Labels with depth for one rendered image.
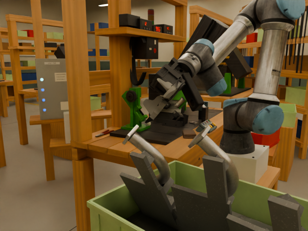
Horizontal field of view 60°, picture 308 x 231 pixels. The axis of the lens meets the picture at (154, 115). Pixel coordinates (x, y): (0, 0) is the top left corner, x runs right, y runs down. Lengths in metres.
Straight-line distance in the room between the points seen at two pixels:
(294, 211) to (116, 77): 1.53
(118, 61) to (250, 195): 1.23
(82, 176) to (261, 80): 1.12
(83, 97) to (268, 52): 0.98
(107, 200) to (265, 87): 0.68
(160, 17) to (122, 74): 10.58
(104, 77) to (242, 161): 1.07
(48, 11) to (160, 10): 5.06
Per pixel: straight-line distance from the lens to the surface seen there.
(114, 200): 0.86
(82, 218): 1.82
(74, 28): 1.54
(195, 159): 1.49
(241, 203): 0.97
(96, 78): 1.76
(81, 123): 1.57
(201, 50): 0.90
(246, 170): 1.17
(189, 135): 1.55
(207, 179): 0.61
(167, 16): 12.16
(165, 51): 12.09
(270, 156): 1.71
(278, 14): 1.10
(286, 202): 0.49
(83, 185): 1.69
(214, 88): 0.94
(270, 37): 1.10
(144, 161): 0.64
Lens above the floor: 1.35
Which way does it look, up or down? 12 degrees down
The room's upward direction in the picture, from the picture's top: straight up
